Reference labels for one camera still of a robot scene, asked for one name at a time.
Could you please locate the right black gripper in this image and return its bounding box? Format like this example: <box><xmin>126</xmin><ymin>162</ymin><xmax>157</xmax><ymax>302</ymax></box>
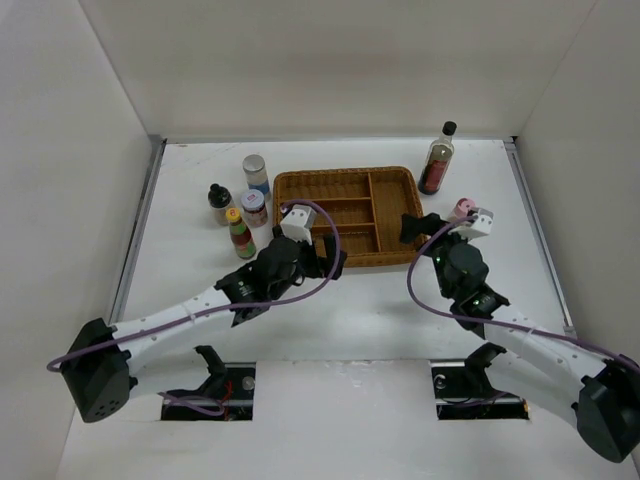
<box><xmin>400</xmin><ymin>213</ymin><xmax>478</xmax><ymax>299</ymax></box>

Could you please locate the yellow cap sauce bottle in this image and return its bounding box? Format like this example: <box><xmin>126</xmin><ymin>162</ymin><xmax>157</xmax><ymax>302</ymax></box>
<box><xmin>225</xmin><ymin>208</ymin><xmax>257</xmax><ymax>260</ymax></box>

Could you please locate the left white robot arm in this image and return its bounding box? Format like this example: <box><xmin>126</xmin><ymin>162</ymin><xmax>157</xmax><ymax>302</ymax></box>
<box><xmin>49</xmin><ymin>234</ymin><xmax>347</xmax><ymax>423</ymax></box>

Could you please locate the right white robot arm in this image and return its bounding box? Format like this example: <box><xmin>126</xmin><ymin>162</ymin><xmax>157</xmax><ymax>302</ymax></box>
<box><xmin>400</xmin><ymin>208</ymin><xmax>639</xmax><ymax>463</ymax></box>

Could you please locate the wicker divided tray basket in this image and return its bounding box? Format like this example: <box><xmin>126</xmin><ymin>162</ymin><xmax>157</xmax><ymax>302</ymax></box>
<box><xmin>272</xmin><ymin>166</ymin><xmax>427</xmax><ymax>268</ymax></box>

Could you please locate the pink cap small bottle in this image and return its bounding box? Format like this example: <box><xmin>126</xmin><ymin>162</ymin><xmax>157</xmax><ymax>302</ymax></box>
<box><xmin>447</xmin><ymin>198</ymin><xmax>476</xmax><ymax>222</ymax></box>

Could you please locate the tall dark vinegar bottle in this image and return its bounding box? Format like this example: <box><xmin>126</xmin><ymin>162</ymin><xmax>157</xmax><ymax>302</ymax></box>
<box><xmin>417</xmin><ymin>121</ymin><xmax>457</xmax><ymax>195</ymax></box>

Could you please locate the white lid chili jar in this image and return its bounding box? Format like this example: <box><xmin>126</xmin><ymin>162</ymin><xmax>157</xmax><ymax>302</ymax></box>
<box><xmin>241</xmin><ymin>189</ymin><xmax>268</xmax><ymax>227</ymax></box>

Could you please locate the black cap pepper shaker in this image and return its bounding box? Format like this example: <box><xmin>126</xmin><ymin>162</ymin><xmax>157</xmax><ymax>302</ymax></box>
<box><xmin>208</xmin><ymin>183</ymin><xmax>235</xmax><ymax>226</ymax></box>

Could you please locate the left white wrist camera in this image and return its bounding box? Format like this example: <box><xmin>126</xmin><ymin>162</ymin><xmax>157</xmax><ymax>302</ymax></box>
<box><xmin>279</xmin><ymin>204</ymin><xmax>317</xmax><ymax>245</ymax></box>

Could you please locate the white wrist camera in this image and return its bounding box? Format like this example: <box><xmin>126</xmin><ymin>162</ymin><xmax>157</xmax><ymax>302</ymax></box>
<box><xmin>457</xmin><ymin>207</ymin><xmax>494</xmax><ymax>240</ymax></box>
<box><xmin>279</xmin><ymin>204</ymin><xmax>317</xmax><ymax>245</ymax></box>

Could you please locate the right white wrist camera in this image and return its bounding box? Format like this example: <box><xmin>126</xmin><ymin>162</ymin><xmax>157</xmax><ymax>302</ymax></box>
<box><xmin>457</xmin><ymin>207</ymin><xmax>494</xmax><ymax>240</ymax></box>

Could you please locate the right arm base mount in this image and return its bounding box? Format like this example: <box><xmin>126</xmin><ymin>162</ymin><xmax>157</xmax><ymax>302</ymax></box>
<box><xmin>431</xmin><ymin>343</ymin><xmax>529</xmax><ymax>421</ymax></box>

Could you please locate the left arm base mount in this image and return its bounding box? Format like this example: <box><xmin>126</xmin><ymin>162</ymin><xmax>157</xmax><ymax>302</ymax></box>
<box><xmin>160</xmin><ymin>345</ymin><xmax>257</xmax><ymax>422</ymax></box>

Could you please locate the right aluminium table rail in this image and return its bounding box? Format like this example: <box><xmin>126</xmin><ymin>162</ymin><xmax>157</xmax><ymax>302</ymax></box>
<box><xmin>503</xmin><ymin>137</ymin><xmax>576</xmax><ymax>337</ymax></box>

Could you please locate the aluminium table rail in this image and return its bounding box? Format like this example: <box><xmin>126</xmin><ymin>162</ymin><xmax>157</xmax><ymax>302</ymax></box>
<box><xmin>106</xmin><ymin>135</ymin><xmax>167</xmax><ymax>325</ymax></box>
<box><xmin>503</xmin><ymin>137</ymin><xmax>576</xmax><ymax>337</ymax></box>

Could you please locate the left aluminium table rail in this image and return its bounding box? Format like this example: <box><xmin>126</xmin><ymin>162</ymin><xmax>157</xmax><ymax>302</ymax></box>
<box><xmin>106</xmin><ymin>135</ymin><xmax>167</xmax><ymax>325</ymax></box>

